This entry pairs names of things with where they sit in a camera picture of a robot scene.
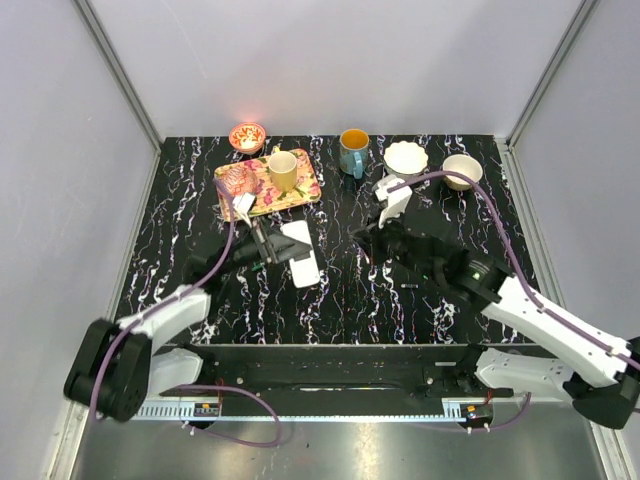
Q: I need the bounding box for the cream floral small bowl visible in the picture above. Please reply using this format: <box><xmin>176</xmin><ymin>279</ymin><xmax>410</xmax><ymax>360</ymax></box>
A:
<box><xmin>442</xmin><ymin>154</ymin><xmax>484</xmax><ymax>192</ymax></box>

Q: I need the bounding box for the aluminium frame post left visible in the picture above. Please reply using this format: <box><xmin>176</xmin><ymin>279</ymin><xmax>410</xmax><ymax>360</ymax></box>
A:
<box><xmin>71</xmin><ymin>0</ymin><xmax>163</xmax><ymax>153</ymax></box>

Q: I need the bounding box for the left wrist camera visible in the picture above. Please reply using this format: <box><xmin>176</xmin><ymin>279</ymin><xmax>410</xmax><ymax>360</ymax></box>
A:
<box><xmin>232</xmin><ymin>192</ymin><xmax>256</xmax><ymax>227</ymax></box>

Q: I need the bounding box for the blue butterfly mug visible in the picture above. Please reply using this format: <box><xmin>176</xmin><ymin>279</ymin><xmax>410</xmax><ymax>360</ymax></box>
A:
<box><xmin>339</xmin><ymin>129</ymin><xmax>369</xmax><ymax>179</ymax></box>

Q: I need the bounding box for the aluminium frame post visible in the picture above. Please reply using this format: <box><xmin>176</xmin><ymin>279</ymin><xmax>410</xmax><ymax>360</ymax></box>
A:
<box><xmin>505</xmin><ymin>0</ymin><xmax>600</xmax><ymax>151</ymax></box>
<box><xmin>71</xmin><ymin>0</ymin><xmax>163</xmax><ymax>153</ymax></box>

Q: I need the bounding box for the white remote control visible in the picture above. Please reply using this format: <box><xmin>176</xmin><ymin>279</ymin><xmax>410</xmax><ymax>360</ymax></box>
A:
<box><xmin>281</xmin><ymin>220</ymin><xmax>320</xmax><ymax>289</ymax></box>

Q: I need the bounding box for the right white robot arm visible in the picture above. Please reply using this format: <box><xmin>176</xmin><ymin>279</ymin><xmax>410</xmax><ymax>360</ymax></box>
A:
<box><xmin>352</xmin><ymin>220</ymin><xmax>639</xmax><ymax>430</ymax></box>

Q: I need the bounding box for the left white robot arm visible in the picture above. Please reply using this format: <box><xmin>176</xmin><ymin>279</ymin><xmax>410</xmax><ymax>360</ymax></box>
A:
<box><xmin>63</xmin><ymin>221</ymin><xmax>319</xmax><ymax>422</ymax></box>

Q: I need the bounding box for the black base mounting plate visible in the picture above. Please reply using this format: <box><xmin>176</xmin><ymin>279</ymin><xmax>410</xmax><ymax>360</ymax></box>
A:
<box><xmin>166</xmin><ymin>345</ymin><xmax>513</xmax><ymax>417</ymax></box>

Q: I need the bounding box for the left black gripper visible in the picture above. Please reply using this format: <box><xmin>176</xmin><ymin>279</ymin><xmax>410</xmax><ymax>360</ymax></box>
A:
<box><xmin>217</xmin><ymin>217</ymin><xmax>312</xmax><ymax>277</ymax></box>

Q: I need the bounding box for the aluminium frame post right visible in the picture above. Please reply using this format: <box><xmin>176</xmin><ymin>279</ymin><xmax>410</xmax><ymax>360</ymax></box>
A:
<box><xmin>505</xmin><ymin>0</ymin><xmax>600</xmax><ymax>151</ymax></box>

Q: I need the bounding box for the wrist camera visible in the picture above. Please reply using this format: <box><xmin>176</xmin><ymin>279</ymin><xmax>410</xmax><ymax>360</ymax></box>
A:
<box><xmin>232</xmin><ymin>192</ymin><xmax>256</xmax><ymax>227</ymax></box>
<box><xmin>374</xmin><ymin>174</ymin><xmax>412</xmax><ymax>229</ymax></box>

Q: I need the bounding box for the cream yellow cup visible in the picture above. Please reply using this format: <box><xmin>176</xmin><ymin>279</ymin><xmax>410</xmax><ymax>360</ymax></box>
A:
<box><xmin>268</xmin><ymin>151</ymin><xmax>297</xmax><ymax>193</ymax></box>

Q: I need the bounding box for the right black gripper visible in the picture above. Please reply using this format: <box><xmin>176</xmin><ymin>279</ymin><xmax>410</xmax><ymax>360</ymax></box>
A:
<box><xmin>351</xmin><ymin>203</ymin><xmax>439</xmax><ymax>283</ymax></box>

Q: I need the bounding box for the red orange patterned bowl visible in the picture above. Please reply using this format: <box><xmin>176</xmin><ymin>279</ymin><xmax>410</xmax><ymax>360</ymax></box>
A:
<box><xmin>229</xmin><ymin>122</ymin><xmax>266</xmax><ymax>155</ymax></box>

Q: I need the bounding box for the white scalloped bowl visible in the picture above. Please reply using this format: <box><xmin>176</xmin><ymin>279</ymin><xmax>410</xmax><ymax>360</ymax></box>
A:
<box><xmin>383</xmin><ymin>141</ymin><xmax>428</xmax><ymax>179</ymax></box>

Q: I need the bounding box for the floral rectangular tray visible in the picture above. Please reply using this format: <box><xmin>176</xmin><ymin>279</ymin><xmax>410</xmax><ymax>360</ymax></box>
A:
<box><xmin>214</xmin><ymin>148</ymin><xmax>322</xmax><ymax>217</ymax></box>

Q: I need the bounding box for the pink glass bowl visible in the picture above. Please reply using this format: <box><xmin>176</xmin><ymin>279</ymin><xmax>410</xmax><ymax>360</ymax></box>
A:
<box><xmin>218</xmin><ymin>165</ymin><xmax>259</xmax><ymax>197</ymax></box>

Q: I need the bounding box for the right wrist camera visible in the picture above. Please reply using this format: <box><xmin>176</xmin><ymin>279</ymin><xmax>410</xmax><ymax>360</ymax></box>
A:
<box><xmin>374</xmin><ymin>174</ymin><xmax>412</xmax><ymax>229</ymax></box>

